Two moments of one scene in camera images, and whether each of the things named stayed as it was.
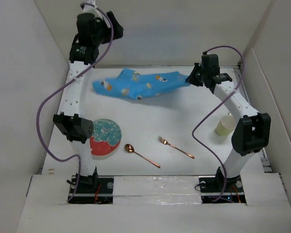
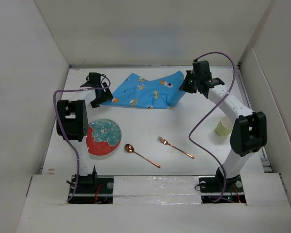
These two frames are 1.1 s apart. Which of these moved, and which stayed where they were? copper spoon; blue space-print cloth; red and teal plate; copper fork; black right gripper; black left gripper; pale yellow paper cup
Moved: black right gripper; black left gripper; blue space-print cloth
Stayed: red and teal plate; copper spoon; pale yellow paper cup; copper fork
